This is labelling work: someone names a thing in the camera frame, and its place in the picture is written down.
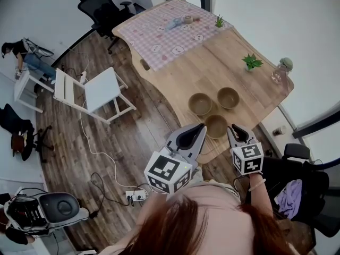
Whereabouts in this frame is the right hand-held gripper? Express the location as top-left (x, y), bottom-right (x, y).
top-left (227, 124), bottom-right (264, 175)

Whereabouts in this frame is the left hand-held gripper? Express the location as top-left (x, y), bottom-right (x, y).
top-left (143, 123), bottom-right (207, 196)

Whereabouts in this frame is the brown bowl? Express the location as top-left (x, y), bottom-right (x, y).
top-left (188, 92), bottom-right (213, 116)
top-left (204, 114), bottom-right (229, 140)
top-left (217, 87), bottom-right (241, 110)

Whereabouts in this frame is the person's left forearm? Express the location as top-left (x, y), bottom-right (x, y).
top-left (135, 191), bottom-right (171, 228)

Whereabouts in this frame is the person's right forearm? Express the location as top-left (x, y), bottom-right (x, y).
top-left (246, 173), bottom-right (274, 217)

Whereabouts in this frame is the thin wrist band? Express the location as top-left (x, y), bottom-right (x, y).
top-left (248, 178), bottom-right (266, 192)

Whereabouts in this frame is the wooden table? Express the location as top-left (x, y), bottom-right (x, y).
top-left (112, 0), bottom-right (295, 164)

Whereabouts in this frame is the glass bottle with green cap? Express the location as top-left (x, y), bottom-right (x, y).
top-left (270, 57), bottom-right (294, 84)

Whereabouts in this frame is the person's beige shirt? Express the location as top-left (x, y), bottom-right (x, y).
top-left (98, 181), bottom-right (295, 255)

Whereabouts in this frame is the purple cloth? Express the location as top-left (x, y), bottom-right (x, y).
top-left (277, 179), bottom-right (303, 220)

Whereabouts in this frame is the leafy green potted plant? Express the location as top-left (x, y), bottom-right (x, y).
top-left (241, 53), bottom-right (264, 72)

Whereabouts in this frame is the black office chair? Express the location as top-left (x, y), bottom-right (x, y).
top-left (0, 104), bottom-right (55, 163)
top-left (265, 143), bottom-right (340, 239)
top-left (78, 0), bottom-right (147, 55)

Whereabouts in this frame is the white wooden chair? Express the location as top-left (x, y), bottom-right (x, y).
top-left (53, 67), bottom-right (137, 125)

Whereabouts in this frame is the pink checkered tablecloth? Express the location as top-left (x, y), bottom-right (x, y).
top-left (116, 0), bottom-right (234, 72)

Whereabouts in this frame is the small spiky potted plant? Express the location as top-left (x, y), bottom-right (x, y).
top-left (214, 14), bottom-right (226, 29)

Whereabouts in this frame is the blue handheld fan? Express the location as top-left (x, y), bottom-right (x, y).
top-left (165, 16), bottom-right (184, 31)

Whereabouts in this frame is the grey backpack rig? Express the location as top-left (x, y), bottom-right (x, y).
top-left (4, 192), bottom-right (90, 236)
top-left (22, 37), bottom-right (55, 58)

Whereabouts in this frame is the brown bag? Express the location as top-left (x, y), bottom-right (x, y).
top-left (11, 134), bottom-right (27, 154)

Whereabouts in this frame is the small white table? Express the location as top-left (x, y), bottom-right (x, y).
top-left (13, 69), bottom-right (55, 114)

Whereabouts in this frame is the white cable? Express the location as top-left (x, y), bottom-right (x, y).
top-left (79, 70), bottom-right (149, 193)

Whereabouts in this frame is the black cable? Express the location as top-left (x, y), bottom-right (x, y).
top-left (90, 172), bottom-right (149, 217)

